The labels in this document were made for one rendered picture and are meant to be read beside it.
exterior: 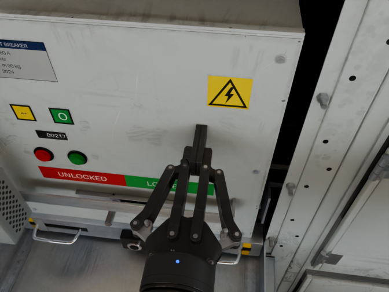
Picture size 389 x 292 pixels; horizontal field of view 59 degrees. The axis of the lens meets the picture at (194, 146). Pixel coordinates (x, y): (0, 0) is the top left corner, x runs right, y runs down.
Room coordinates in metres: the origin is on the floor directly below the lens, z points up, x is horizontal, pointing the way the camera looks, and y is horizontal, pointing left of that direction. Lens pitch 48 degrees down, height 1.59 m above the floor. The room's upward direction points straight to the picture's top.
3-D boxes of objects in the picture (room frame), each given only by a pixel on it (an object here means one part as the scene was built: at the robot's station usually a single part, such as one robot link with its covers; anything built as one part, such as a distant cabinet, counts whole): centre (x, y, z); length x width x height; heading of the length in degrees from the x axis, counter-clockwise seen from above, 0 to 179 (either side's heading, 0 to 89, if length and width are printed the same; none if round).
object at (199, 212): (0.22, -0.01, 1.23); 0.11 x 0.01 x 0.04; 171
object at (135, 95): (0.36, 0.12, 1.15); 0.48 x 0.01 x 0.48; 83
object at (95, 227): (0.38, 0.12, 0.89); 0.54 x 0.05 x 0.06; 83
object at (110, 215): (0.34, 0.16, 1.02); 0.06 x 0.02 x 0.04; 173
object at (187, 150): (0.29, 0.02, 1.23); 0.05 x 0.03 x 0.01; 173
